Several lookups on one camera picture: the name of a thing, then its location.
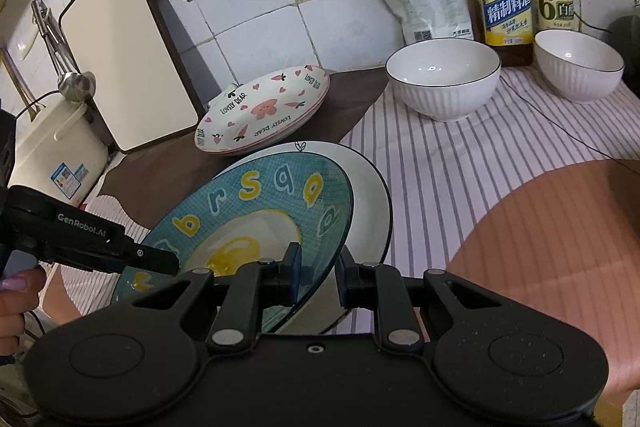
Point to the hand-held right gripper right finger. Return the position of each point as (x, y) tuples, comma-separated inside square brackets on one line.
[(342, 281)]

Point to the white salt bag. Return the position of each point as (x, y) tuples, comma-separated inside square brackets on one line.
[(430, 2)]

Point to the dark cooking pot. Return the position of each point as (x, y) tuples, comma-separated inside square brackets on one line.
[(627, 42)]

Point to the striped printed tablecloth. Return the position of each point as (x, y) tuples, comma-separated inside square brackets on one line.
[(450, 167)]

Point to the pink carrot print plate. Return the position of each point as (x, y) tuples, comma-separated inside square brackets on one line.
[(296, 131), (260, 107)]

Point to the teal lettered egg plate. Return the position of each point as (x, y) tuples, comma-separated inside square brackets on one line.
[(260, 197)]

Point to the metal ladle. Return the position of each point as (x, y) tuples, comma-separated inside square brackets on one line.
[(75, 84)]

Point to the white ribbed bowl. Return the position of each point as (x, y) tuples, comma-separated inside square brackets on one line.
[(580, 67), (440, 77)]

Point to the cream plastic appliance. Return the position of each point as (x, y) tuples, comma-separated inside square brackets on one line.
[(55, 147)]

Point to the cream cutting board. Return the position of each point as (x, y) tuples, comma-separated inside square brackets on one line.
[(125, 47)]

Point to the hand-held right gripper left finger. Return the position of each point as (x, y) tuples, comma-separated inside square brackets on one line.
[(295, 274)]

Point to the white plate with black rim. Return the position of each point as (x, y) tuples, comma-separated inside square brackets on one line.
[(370, 207)]

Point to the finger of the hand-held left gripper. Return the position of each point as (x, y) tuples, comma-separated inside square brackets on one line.
[(155, 259)]

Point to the person's left hand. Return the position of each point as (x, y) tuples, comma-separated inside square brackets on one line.
[(15, 304)]

